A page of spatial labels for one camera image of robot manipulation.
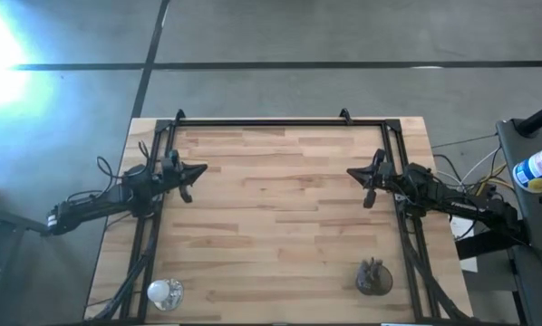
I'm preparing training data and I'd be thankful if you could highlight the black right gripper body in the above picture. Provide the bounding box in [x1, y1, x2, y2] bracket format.
[379, 165, 408, 191]

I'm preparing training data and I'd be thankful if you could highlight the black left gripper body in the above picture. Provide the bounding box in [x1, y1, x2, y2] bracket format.
[155, 158, 186, 191]

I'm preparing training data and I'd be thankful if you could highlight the white paper sheet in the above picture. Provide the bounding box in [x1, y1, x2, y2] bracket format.
[450, 216, 479, 273]

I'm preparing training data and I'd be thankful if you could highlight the black mesh pen cup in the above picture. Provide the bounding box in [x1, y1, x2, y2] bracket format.
[354, 256, 394, 297]

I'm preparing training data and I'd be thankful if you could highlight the white light bulb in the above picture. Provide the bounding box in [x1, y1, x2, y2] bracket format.
[146, 279, 170, 303]

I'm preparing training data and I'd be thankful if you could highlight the black cart base bar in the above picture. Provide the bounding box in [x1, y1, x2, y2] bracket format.
[455, 230, 530, 262]

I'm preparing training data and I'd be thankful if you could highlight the white blue wipes canister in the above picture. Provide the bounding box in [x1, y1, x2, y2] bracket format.
[511, 139, 542, 194]

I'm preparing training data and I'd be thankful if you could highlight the grey plastic cart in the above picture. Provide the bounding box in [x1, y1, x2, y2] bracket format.
[496, 97, 542, 326]

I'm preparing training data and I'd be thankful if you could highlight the dark grey side table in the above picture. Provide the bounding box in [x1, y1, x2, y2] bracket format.
[0, 179, 55, 326]

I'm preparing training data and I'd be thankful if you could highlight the black aluminium table frame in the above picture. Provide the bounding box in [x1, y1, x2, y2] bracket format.
[83, 107, 474, 323]

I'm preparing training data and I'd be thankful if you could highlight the black cart handle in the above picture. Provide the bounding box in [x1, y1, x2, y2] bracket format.
[515, 97, 542, 137]

